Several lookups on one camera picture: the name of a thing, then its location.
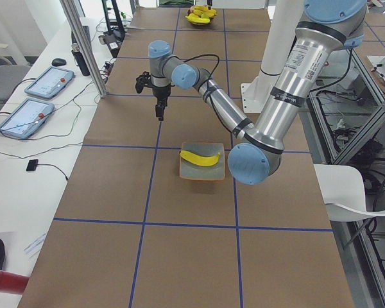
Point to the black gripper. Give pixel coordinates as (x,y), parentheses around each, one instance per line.
(161,92)

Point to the yellow banana carried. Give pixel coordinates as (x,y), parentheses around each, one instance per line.
(199,160)

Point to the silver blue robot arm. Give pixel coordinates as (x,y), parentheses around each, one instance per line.
(324,27)

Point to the woven fruit basket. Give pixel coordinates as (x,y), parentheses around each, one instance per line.
(204,17)

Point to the grey square plate orange rim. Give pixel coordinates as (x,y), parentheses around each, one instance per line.
(190,171)

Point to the yellow banana middle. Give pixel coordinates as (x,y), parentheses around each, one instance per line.
(197,20)

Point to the yellow banana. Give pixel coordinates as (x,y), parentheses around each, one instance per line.
(204,10)
(197,20)

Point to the yellow banana top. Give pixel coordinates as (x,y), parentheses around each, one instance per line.
(204,10)

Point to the black water bottle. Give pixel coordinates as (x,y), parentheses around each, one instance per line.
(75,50)

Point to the black computer mouse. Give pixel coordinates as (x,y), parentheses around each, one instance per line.
(57,62)

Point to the blue teach pendant far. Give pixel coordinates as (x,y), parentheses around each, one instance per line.
(50,82)

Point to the blue teach pendant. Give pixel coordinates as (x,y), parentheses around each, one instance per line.
(50,82)
(26,119)

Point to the blue teach pendant near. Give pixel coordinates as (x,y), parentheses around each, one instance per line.
(26,119)

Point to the small black puck device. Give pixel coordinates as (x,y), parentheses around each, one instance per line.
(32,165)

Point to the white chair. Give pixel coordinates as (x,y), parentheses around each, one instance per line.
(342,189)

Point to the red cylinder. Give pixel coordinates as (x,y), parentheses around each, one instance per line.
(12,283)

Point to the aluminium frame post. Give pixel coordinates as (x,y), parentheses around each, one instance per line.
(73,18)

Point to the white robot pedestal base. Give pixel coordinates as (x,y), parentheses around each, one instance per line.
(279,42)

